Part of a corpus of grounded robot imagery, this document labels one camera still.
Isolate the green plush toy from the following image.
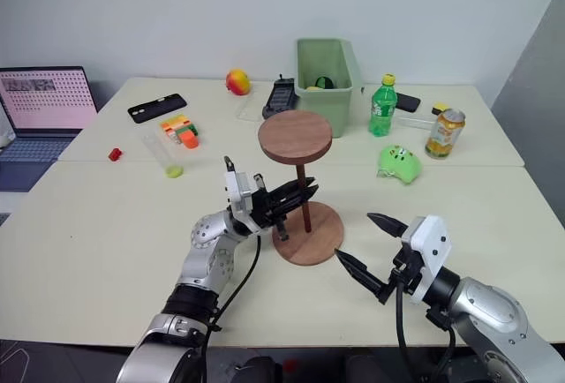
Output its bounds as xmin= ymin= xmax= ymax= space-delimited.
xmin=375 ymin=144 xmax=423 ymax=186

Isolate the round wooden base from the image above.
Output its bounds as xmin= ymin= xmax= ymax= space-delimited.
xmin=271 ymin=200 xmax=345 ymax=267

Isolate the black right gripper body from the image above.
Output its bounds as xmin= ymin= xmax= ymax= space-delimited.
xmin=376 ymin=244 xmax=426 ymax=305

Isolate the open laptop with pink screen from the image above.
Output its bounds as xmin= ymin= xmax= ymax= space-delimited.
xmin=0 ymin=65 xmax=100 ymax=192

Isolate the red yellow toy peach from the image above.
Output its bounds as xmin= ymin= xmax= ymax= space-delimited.
xmin=225 ymin=68 xmax=252 ymax=97

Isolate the green soda bottle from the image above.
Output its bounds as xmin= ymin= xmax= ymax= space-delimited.
xmin=368 ymin=72 xmax=400 ymax=139

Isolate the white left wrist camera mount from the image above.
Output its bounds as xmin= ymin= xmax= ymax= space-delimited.
xmin=222 ymin=155 xmax=267 ymax=237

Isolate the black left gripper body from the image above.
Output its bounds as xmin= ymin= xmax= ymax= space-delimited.
xmin=249 ymin=186 xmax=290 ymax=244

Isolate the black smartphone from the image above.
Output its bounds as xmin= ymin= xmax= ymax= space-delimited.
xmin=394 ymin=92 xmax=422 ymax=114

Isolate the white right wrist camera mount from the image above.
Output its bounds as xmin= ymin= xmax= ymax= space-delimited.
xmin=398 ymin=214 xmax=453 ymax=305

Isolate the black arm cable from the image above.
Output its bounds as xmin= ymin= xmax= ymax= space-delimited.
xmin=394 ymin=282 xmax=458 ymax=383
xmin=200 ymin=230 xmax=263 ymax=383

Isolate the grey partition panel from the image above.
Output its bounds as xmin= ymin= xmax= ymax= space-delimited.
xmin=488 ymin=0 xmax=565 ymax=210

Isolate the yellow drink can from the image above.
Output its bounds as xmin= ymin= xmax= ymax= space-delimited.
xmin=424 ymin=108 xmax=467 ymax=161

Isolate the clear plastic tray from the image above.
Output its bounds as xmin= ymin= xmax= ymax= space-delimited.
xmin=235 ymin=91 xmax=271 ymax=125

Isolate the orange green flat block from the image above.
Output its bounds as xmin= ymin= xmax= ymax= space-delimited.
xmin=160 ymin=114 xmax=190 ymax=133

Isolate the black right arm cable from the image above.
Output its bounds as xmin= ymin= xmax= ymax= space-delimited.
xmin=394 ymin=282 xmax=458 ymax=383

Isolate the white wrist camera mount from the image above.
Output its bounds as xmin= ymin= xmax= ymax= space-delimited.
xmin=222 ymin=155 xmax=267 ymax=237
xmin=398 ymin=214 xmax=453 ymax=305

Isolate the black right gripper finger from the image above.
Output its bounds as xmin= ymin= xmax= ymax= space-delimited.
xmin=333 ymin=247 xmax=393 ymax=304
xmin=366 ymin=212 xmax=411 ymax=239

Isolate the dark rounded shape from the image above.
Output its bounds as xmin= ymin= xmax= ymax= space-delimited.
xmin=232 ymin=355 xmax=284 ymax=383

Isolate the clear tube with green cap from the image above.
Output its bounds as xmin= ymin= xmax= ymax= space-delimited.
xmin=141 ymin=131 xmax=185 ymax=179

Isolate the black phone case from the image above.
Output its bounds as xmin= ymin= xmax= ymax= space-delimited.
xmin=127 ymin=93 xmax=187 ymax=125

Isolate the clear plastic box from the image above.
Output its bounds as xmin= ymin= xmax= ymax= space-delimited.
xmin=392 ymin=114 xmax=439 ymax=131

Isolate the orange toy block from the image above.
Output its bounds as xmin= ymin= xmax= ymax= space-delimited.
xmin=179 ymin=129 xmax=200 ymax=150

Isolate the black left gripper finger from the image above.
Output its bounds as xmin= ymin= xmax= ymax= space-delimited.
xmin=270 ymin=184 xmax=320 ymax=222
xmin=267 ymin=176 xmax=318 ymax=204

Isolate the wooden pole with round disc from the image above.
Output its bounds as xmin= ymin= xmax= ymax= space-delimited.
xmin=257 ymin=109 xmax=333 ymax=232

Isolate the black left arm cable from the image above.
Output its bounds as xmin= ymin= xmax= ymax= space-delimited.
xmin=200 ymin=230 xmax=263 ymax=383

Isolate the green plastic bin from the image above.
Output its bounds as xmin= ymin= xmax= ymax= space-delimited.
xmin=296 ymin=37 xmax=365 ymax=139

